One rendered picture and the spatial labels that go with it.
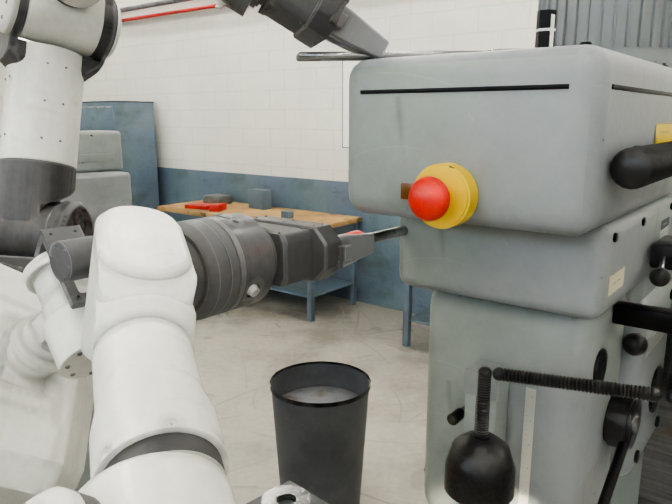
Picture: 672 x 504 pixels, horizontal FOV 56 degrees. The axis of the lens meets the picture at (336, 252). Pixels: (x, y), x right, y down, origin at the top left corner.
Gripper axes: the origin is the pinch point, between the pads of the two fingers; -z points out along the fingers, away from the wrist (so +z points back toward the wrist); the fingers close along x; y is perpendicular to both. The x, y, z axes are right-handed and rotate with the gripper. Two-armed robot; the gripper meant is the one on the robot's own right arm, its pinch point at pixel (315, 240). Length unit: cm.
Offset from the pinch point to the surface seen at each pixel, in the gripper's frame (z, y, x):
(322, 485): -143, 148, 117
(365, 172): -1.7, -7.6, -5.3
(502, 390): -12.5, 17.1, -17.1
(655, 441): -60, 41, -26
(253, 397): -220, 170, 239
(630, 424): -26.0, 23.3, -28.1
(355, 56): -3.2, -19.3, -2.8
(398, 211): -2.2, -3.8, -9.1
